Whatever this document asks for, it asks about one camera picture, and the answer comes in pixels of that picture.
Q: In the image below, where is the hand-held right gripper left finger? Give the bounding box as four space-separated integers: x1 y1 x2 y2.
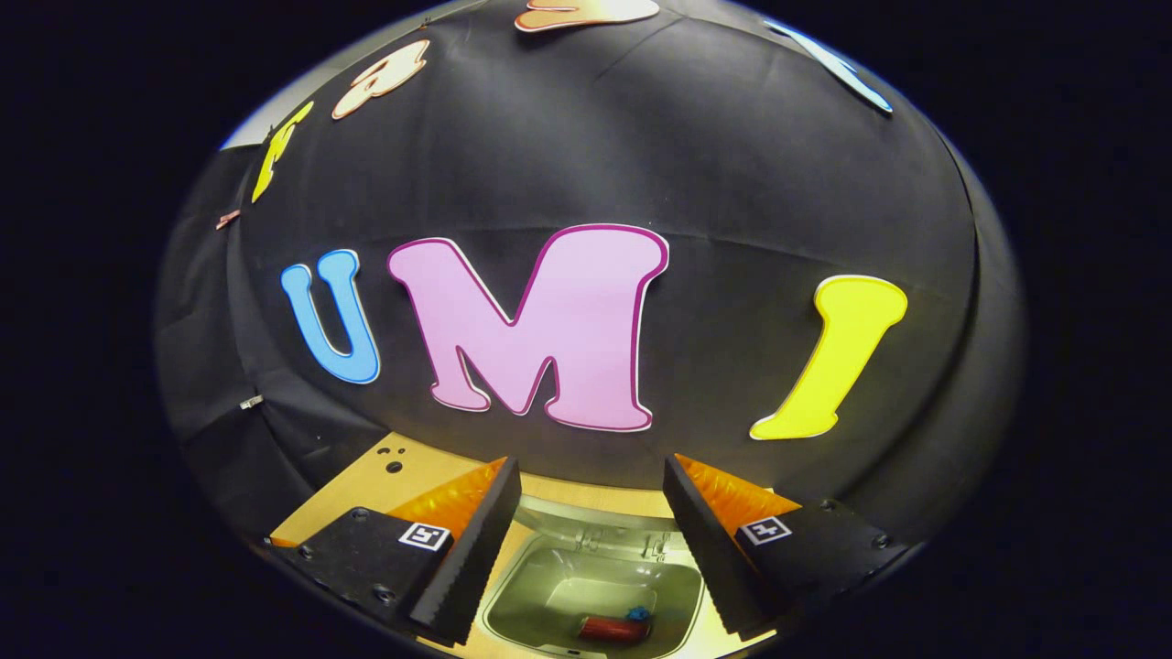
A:
266 456 523 646

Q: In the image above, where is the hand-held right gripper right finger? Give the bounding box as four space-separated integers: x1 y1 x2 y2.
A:
662 453 907 642

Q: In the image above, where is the green desktop garbage bin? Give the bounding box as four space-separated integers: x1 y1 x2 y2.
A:
476 513 706 659

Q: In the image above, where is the red pop can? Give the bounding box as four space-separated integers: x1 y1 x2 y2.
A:
577 615 653 643

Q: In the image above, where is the wooden desktop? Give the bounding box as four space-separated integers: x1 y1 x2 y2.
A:
268 432 779 659

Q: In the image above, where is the black backdrop cloth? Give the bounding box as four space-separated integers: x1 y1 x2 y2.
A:
154 0 1026 550

